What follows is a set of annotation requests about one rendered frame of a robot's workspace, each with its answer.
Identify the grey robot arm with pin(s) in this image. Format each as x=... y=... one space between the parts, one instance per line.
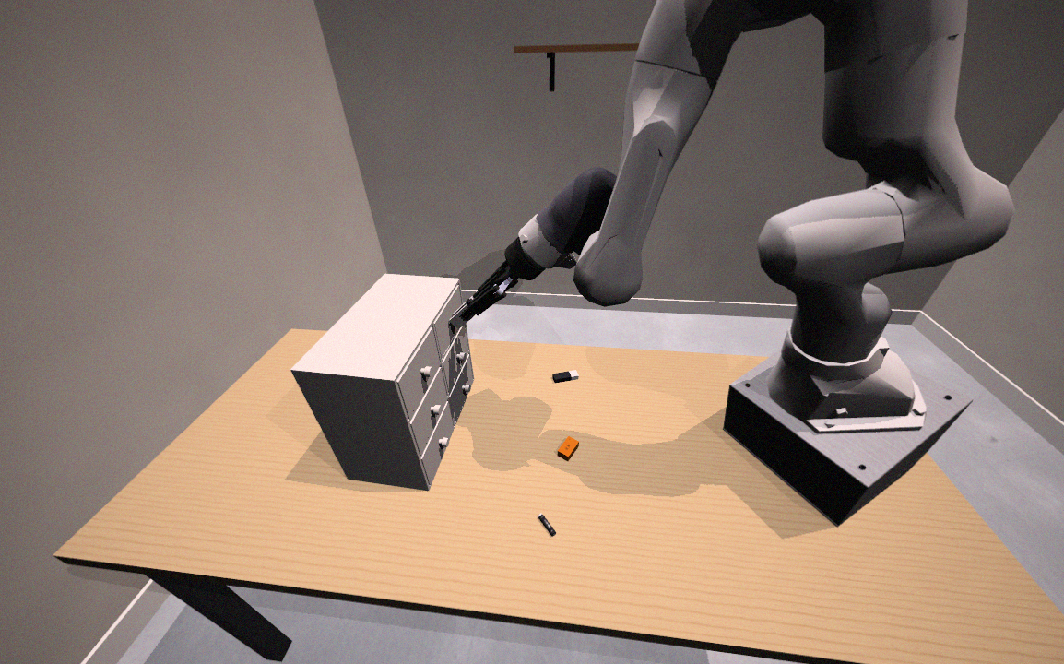
x=891 y=78

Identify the orange nine-volt battery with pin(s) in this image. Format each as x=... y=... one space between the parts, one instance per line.
x=568 y=448

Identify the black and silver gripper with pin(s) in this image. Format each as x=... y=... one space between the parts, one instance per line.
x=495 y=287

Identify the black cylindrical battery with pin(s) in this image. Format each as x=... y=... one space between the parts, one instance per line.
x=547 y=525

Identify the grey drawer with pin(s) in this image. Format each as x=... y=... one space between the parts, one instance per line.
x=428 y=411
x=461 y=388
x=454 y=359
x=419 y=371
x=445 y=331
x=438 y=442

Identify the white chest of drawers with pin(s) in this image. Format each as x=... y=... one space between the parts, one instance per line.
x=348 y=378

